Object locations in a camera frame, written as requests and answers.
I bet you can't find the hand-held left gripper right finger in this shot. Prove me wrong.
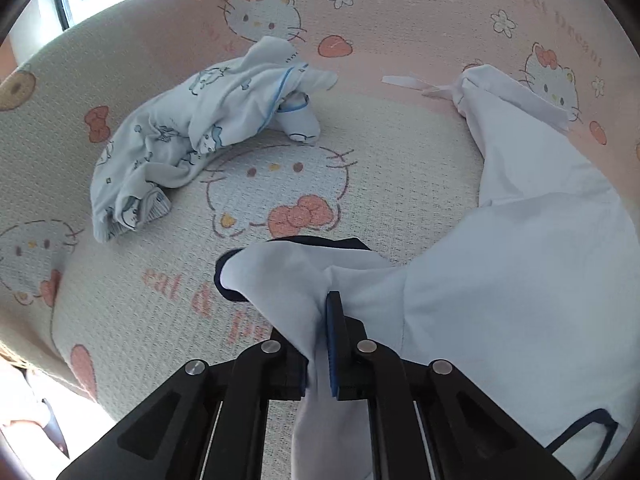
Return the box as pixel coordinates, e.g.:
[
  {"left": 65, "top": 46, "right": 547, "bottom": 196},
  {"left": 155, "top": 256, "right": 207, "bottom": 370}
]
[{"left": 325, "top": 290, "right": 576, "bottom": 480}]

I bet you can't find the light blue printed baby garment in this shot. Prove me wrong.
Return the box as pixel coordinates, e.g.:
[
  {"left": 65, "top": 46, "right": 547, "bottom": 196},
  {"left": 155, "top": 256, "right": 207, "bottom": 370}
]
[{"left": 90, "top": 37, "right": 340, "bottom": 245}]

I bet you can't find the white t-shirt with navy trim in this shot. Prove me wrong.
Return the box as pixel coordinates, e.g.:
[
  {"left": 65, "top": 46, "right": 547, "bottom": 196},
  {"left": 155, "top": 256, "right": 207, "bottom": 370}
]
[{"left": 214, "top": 62, "right": 640, "bottom": 480}]

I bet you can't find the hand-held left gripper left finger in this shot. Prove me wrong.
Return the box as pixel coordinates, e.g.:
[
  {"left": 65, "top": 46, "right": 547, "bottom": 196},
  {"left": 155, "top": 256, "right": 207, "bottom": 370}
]
[{"left": 56, "top": 327, "right": 308, "bottom": 480}]

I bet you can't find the cartoon cat printed blanket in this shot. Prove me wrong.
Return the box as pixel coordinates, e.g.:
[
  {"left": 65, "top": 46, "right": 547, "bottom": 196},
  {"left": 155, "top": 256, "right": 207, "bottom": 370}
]
[{"left": 0, "top": 0, "right": 640, "bottom": 480}]

